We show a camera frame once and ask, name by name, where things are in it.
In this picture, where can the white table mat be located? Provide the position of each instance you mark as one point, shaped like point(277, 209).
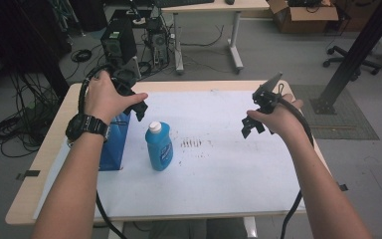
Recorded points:
point(229, 172)

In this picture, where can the blue box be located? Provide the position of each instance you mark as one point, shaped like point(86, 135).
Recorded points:
point(114, 149)

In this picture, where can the grey computer tower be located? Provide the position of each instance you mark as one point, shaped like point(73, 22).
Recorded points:
point(158, 41)

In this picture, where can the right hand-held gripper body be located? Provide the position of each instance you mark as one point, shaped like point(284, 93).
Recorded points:
point(266, 96)

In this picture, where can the black keyboard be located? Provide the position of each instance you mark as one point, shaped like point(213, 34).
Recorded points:
point(182, 2)

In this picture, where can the blue bottle with white cap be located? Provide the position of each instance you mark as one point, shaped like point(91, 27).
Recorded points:
point(159, 149)

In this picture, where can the black wristwatch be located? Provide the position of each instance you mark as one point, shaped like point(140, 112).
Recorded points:
point(86, 125)

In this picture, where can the person's right hand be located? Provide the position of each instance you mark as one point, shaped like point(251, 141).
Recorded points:
point(280, 121)

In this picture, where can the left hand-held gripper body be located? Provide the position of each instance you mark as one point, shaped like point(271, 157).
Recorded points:
point(122, 87)

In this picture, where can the dark floor mat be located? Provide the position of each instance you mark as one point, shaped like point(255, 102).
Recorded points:
point(344, 122)

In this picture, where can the black office chair base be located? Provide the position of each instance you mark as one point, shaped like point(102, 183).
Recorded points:
point(348, 59)

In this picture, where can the black tape strip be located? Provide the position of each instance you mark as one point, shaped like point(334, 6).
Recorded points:
point(343, 187)
point(30, 174)

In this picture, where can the person's left hand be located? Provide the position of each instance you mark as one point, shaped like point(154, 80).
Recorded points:
point(104, 99)

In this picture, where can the white table leg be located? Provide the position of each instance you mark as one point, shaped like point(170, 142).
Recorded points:
point(250, 229)

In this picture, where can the white-legged wooden desk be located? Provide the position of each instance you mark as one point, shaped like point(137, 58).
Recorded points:
point(212, 5)

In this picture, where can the open cardboard box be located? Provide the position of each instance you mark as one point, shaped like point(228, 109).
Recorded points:
point(303, 18)

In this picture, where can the black computer tower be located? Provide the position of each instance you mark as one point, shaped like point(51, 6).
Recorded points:
point(117, 41)

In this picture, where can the black metal post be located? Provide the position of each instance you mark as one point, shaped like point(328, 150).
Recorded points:
point(354, 53)

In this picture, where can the black computer mouse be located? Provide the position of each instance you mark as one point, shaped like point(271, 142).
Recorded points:
point(229, 1)

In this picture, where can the dark curtain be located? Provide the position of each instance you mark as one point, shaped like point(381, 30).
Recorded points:
point(20, 36)

